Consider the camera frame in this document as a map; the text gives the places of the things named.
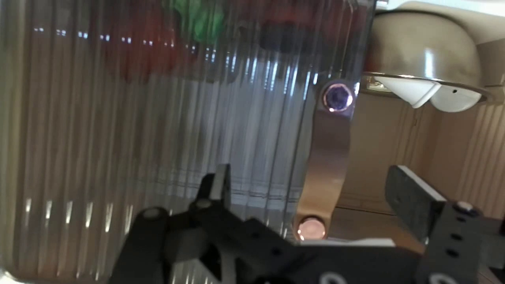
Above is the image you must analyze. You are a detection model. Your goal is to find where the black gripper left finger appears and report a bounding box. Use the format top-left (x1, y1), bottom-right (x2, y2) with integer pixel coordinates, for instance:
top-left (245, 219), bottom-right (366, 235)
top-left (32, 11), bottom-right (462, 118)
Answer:
top-left (107, 162), bottom-right (297, 284)

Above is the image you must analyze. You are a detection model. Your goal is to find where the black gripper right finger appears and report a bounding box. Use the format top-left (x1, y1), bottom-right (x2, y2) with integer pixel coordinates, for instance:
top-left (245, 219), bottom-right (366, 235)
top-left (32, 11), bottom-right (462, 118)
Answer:
top-left (385, 164), bottom-right (505, 284)

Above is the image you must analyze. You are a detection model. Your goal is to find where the dark ribbed translucent cabinet door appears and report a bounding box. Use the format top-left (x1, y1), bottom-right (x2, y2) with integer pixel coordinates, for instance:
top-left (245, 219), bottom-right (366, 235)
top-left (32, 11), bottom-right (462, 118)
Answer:
top-left (0, 0), bottom-right (376, 284)

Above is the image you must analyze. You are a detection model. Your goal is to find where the metal bowl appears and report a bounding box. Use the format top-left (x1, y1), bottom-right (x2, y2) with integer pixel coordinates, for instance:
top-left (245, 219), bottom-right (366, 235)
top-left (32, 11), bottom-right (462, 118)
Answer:
top-left (363, 9), bottom-right (499, 115)

